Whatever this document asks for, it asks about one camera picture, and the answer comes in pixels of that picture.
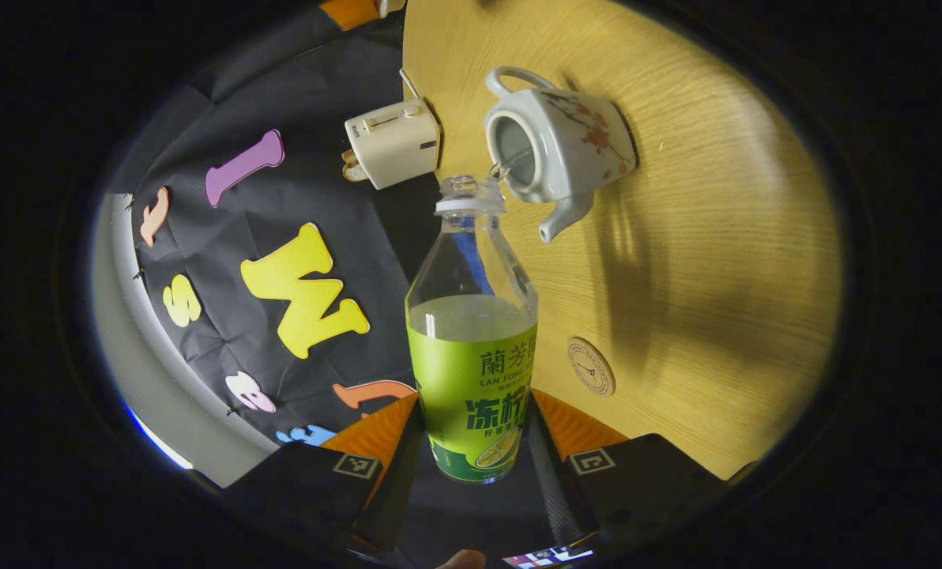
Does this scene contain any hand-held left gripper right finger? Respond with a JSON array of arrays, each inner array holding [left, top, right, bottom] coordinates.
[[522, 387, 729, 554]]

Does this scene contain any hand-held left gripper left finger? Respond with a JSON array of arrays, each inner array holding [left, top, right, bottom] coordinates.
[[222, 394, 424, 554]]

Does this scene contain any round brown coaster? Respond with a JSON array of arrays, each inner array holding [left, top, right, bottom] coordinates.
[[567, 337, 616, 398]]

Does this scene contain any green label water bottle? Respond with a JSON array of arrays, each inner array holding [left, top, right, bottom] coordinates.
[[405, 175, 539, 484]]

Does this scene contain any white floral teacup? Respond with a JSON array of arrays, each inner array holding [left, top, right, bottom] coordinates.
[[483, 66, 639, 244]]

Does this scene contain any white toaster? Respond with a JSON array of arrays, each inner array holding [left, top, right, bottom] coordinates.
[[344, 98, 441, 191]]

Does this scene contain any black backdrop cloth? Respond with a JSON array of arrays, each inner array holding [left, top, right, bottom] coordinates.
[[107, 8, 448, 467]]

